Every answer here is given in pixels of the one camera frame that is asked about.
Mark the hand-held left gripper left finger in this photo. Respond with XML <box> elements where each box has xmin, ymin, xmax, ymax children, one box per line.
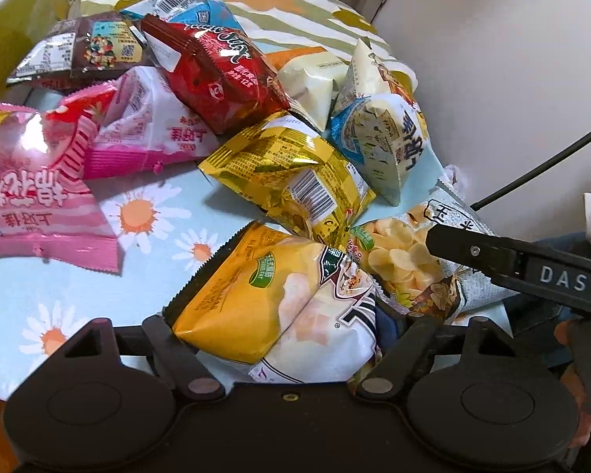
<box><xmin>61</xmin><ymin>314</ymin><xmax>226</xmax><ymax>401</ymax></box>

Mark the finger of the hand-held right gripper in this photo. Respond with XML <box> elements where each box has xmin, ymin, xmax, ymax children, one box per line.
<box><xmin>425</xmin><ymin>225</ymin><xmax>524</xmax><ymax>283</ymax></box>

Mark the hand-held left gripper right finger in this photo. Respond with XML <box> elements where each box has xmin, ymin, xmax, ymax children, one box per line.
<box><xmin>355</xmin><ymin>313</ymin><xmax>518</xmax><ymax>400</ymax></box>

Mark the white bag with chip picture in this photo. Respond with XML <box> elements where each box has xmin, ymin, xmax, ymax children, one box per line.
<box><xmin>349</xmin><ymin>182</ymin><xmax>514</xmax><ymax>327</ymax></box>

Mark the yellow and white chip bag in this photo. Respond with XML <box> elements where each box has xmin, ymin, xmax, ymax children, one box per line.
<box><xmin>171</xmin><ymin>221</ymin><xmax>381</xmax><ymax>386</ymax></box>

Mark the blue cream illustrated snack bag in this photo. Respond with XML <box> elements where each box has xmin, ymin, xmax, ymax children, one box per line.
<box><xmin>329</xmin><ymin>93</ymin><xmax>430</xmax><ymax>206</ymax></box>

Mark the shiny gold snack bag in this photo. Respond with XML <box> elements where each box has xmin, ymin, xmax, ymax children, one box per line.
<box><xmin>197</xmin><ymin>112</ymin><xmax>376</xmax><ymax>243</ymax></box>

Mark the large pink candy bag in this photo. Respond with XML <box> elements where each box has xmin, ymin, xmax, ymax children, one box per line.
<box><xmin>0</xmin><ymin>101</ymin><xmax>125</xmax><ymax>275</ymax></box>

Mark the pale cream snack bag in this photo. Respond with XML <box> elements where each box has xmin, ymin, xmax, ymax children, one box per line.
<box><xmin>275</xmin><ymin>47</ymin><xmax>349</xmax><ymax>132</ymax></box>

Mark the pink and white snack bag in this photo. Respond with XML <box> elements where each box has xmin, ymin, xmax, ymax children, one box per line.
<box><xmin>85</xmin><ymin>65</ymin><xmax>221</xmax><ymax>179</ymax></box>

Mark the red striped snack bag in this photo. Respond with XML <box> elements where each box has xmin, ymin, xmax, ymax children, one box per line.
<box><xmin>43</xmin><ymin>84</ymin><xmax>120</xmax><ymax>179</ymax></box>

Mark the brown snack bag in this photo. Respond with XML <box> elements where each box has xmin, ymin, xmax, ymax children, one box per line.
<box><xmin>7</xmin><ymin>16</ymin><xmax>154</xmax><ymax>90</ymax></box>

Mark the small blue white snack bag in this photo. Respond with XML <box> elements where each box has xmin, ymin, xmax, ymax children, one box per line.
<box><xmin>119</xmin><ymin>0</ymin><xmax>248</xmax><ymax>36</ymax></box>

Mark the green storage box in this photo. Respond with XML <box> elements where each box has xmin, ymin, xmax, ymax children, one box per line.
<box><xmin>0</xmin><ymin>0</ymin><xmax>85</xmax><ymax>105</ymax></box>

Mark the person's right hand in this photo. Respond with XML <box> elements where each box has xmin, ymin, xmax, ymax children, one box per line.
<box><xmin>556</xmin><ymin>319</ymin><xmax>591</xmax><ymax>450</ymax></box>

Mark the crumpled white wrapper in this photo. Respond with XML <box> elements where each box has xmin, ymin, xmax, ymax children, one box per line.
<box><xmin>442</xmin><ymin>162</ymin><xmax>470</xmax><ymax>195</ymax></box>

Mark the light blue daisy cloth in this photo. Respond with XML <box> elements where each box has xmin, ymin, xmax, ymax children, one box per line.
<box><xmin>0</xmin><ymin>155</ymin><xmax>518</xmax><ymax>400</ymax></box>

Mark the green striped floral blanket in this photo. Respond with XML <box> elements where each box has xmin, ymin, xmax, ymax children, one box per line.
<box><xmin>81</xmin><ymin>0</ymin><xmax>422</xmax><ymax>109</ymax></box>

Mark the black cable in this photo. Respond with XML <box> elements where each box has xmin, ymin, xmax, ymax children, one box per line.
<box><xmin>469</xmin><ymin>121</ymin><xmax>591</xmax><ymax>210</ymax></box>

